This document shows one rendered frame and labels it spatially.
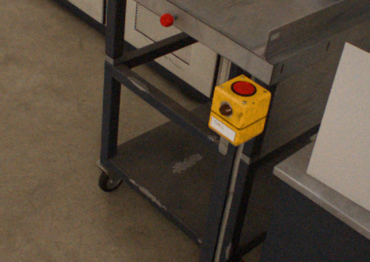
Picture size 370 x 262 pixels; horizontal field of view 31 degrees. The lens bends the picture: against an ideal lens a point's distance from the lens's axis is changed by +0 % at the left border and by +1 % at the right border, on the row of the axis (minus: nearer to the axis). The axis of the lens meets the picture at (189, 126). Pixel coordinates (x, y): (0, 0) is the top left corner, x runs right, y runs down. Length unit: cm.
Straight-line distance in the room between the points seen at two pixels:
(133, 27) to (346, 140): 180
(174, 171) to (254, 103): 95
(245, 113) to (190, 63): 148
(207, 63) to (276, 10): 98
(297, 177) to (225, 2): 55
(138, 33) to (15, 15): 66
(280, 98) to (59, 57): 155
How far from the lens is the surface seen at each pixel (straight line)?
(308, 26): 158
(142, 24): 288
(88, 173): 239
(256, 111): 128
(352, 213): 130
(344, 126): 126
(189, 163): 220
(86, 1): 317
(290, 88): 164
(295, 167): 136
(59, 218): 223
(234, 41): 153
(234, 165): 139
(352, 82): 121
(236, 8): 167
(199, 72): 269
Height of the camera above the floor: 161
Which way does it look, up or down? 38 degrees down
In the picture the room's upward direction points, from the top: 8 degrees clockwise
